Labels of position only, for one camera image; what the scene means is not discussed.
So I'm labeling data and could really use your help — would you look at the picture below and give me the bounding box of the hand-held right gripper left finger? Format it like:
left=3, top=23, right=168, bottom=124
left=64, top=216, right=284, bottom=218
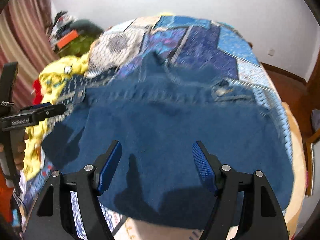
left=24, top=140, right=123, bottom=240

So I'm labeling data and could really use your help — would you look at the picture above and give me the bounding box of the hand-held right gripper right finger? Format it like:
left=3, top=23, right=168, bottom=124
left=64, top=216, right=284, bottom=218
left=192, top=140, right=289, bottom=240

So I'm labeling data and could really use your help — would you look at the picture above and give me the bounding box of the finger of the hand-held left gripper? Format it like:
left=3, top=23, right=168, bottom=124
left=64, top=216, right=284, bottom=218
left=20, top=103, right=67, bottom=125

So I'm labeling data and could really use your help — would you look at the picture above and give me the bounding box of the blue denim jacket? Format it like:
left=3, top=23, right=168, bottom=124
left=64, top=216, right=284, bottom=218
left=41, top=52, right=295, bottom=230

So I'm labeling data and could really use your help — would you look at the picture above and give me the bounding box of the person's left hand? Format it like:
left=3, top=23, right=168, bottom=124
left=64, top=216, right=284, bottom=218
left=13, top=132, right=30, bottom=173

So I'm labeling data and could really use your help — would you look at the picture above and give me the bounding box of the red cloth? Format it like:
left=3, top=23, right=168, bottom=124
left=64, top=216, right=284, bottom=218
left=31, top=79, right=44, bottom=105

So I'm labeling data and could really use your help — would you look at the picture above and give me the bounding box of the yellow cartoon blanket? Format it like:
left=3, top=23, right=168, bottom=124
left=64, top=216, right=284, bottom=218
left=24, top=54, right=90, bottom=180

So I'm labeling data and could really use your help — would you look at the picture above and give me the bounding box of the striped red curtain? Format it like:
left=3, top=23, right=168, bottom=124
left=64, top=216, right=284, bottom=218
left=0, top=0, right=58, bottom=110

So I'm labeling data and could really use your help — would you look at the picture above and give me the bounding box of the green patterned cloth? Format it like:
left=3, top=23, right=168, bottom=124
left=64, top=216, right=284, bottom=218
left=56, top=34, right=100, bottom=58

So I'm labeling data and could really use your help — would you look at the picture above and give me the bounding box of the orange box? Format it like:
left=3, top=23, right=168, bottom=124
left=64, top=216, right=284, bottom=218
left=55, top=29, right=78, bottom=49

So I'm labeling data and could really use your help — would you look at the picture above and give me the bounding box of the dark green cushion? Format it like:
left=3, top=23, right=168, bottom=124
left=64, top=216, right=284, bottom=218
left=69, top=19, right=104, bottom=34

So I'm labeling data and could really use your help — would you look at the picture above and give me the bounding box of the beige bed sheet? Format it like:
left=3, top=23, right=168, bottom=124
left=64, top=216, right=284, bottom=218
left=260, top=62, right=309, bottom=240

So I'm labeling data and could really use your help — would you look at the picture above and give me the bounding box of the blue patchwork blanket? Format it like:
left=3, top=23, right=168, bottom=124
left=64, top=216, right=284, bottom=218
left=15, top=15, right=294, bottom=240

